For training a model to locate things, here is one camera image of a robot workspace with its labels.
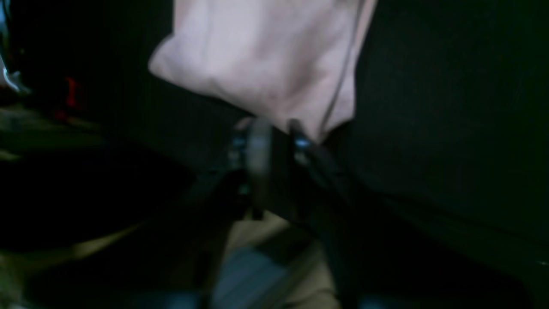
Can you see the pale pink T-shirt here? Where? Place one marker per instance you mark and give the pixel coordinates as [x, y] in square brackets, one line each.
[277, 59]

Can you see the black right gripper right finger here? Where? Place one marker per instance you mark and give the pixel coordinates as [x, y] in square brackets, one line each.
[378, 260]

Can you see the red black clamp right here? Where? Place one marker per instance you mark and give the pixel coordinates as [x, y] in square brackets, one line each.
[71, 102]

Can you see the black table cloth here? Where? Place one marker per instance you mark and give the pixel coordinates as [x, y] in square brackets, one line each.
[450, 128]

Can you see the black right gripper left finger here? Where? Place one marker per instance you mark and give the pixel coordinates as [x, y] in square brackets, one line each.
[170, 261]

